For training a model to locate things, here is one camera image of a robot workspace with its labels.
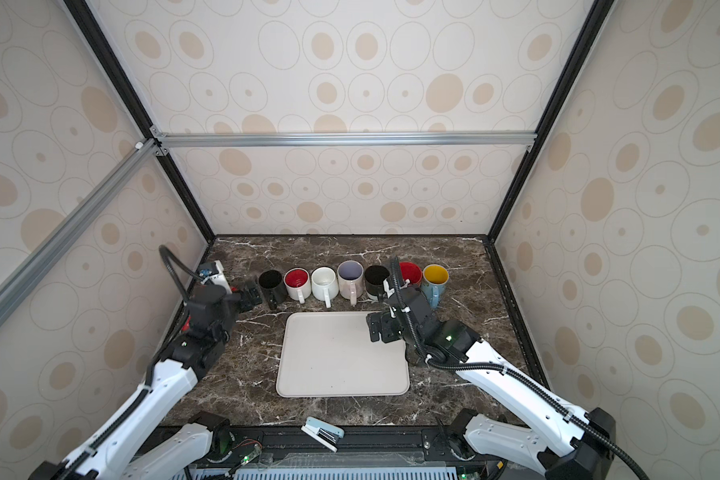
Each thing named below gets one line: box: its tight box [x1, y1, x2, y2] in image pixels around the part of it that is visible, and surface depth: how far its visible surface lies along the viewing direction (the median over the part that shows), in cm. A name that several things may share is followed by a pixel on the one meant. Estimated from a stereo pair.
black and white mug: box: [365, 265, 390, 303], surface depth 97 cm
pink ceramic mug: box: [336, 260, 365, 307], surface depth 99 cm
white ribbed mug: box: [311, 266, 339, 309], surface depth 100 cm
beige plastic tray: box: [276, 312, 410, 397], surface depth 88 cm
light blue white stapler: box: [300, 416, 345, 453], surface depth 76 cm
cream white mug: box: [283, 267, 311, 304], surface depth 99 cm
